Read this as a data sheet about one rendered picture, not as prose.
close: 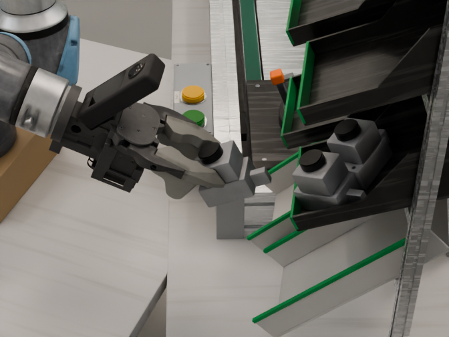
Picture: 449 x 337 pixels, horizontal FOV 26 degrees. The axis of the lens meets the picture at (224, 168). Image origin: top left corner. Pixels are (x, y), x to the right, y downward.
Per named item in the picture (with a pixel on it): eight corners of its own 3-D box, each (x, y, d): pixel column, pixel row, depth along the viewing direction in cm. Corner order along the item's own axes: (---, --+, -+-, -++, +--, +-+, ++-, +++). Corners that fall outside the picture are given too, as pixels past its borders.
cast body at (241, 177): (208, 208, 120) (182, 168, 117) (214, 184, 124) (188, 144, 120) (269, 192, 117) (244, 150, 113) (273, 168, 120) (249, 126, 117)
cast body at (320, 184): (301, 209, 117) (278, 167, 113) (319, 184, 119) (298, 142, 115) (359, 218, 111) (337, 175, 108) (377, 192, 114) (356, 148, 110)
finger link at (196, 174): (210, 208, 120) (145, 170, 120) (229, 177, 116) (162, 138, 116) (202, 223, 118) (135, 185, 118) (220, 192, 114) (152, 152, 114)
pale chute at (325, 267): (275, 340, 128) (252, 321, 126) (284, 267, 138) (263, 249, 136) (451, 251, 113) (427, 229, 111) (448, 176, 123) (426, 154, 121)
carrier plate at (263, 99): (252, 177, 157) (252, 167, 156) (245, 88, 175) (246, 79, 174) (399, 174, 158) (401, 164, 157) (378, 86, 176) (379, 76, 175)
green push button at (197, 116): (181, 132, 166) (181, 124, 164) (182, 118, 169) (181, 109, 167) (205, 132, 166) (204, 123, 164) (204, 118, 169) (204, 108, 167)
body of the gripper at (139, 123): (147, 156, 124) (58, 120, 122) (170, 109, 119) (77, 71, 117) (134, 196, 119) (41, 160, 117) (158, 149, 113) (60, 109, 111)
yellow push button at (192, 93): (182, 107, 171) (181, 98, 170) (182, 93, 174) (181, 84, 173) (204, 107, 171) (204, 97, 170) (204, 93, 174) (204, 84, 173)
